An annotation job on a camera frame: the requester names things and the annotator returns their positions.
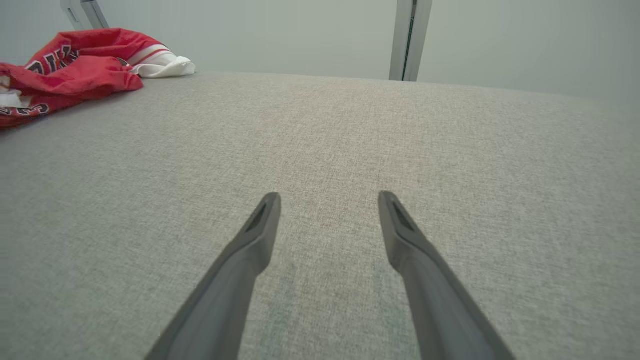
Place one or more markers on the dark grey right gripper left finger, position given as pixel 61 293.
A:
pixel 225 300

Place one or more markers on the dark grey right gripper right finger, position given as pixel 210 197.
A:
pixel 440 305

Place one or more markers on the red shorts with white trim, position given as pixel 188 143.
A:
pixel 75 80

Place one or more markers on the red white-sleeved shirt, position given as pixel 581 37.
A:
pixel 105 42

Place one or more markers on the grey fabric sofa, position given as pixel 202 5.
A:
pixel 320 140

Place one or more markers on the grey partition joint post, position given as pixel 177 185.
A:
pixel 402 40

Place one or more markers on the grey metal wheeled frame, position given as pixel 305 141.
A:
pixel 92 12

